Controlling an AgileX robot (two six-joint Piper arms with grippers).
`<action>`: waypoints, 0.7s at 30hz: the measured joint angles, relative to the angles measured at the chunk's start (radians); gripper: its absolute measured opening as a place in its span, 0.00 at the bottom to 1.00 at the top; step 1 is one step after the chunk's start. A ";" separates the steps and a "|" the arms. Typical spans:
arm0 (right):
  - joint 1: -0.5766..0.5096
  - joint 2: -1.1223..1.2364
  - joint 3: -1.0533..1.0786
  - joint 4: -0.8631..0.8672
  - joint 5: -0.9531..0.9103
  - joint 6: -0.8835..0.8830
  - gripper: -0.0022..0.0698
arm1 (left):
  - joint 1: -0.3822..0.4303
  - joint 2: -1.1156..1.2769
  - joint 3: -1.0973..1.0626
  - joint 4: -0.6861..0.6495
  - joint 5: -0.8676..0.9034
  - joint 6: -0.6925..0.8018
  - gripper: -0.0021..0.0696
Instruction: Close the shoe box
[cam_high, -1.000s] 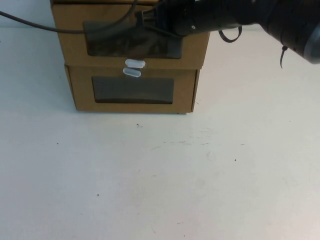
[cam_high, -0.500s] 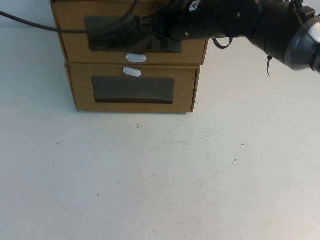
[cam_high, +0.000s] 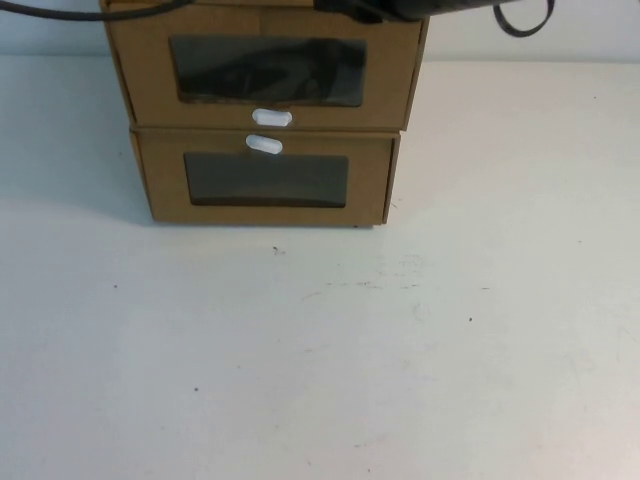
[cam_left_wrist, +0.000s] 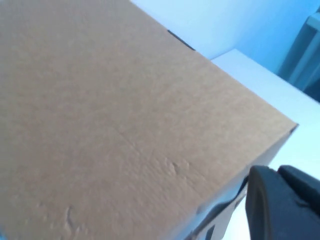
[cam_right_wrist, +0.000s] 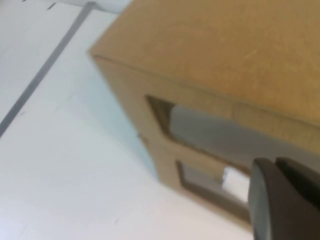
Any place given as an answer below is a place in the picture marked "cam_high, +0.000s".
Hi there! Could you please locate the lower cardboard drawer with window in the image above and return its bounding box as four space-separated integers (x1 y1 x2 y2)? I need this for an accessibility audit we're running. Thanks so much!
129 126 402 232

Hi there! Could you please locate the cardboard drawer, smooth window film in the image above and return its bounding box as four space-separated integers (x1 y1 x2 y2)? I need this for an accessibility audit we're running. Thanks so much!
135 133 395 226

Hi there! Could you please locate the white handle, plain oval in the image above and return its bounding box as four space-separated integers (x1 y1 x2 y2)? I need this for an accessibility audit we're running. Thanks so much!
244 133 285 158

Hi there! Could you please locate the white handle with notched end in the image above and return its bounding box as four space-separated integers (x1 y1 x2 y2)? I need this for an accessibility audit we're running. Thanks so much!
251 106 294 129

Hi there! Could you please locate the black cable, looped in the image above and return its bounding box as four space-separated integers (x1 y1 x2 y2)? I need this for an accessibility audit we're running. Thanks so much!
492 0 558 38

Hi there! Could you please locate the black cable, thin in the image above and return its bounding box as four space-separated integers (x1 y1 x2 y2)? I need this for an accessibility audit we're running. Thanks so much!
0 0 189 23

